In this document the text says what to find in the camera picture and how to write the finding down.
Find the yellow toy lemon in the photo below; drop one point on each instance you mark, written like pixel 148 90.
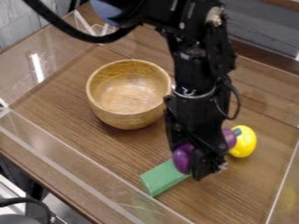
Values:
pixel 246 142

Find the brown wooden bowl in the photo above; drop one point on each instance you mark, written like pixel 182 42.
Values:
pixel 126 92

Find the black device with cable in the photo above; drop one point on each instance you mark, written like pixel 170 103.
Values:
pixel 21 217

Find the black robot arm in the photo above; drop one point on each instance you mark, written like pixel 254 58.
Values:
pixel 194 28

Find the clear acrylic corner bracket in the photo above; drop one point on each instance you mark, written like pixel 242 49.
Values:
pixel 92 29

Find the clear acrylic tray wall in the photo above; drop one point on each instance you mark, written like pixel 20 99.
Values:
pixel 86 185

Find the green rectangular block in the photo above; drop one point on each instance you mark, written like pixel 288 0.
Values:
pixel 160 178

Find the purple toy eggplant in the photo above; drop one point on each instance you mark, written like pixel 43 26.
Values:
pixel 182 155

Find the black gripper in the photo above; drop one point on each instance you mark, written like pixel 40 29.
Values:
pixel 194 117

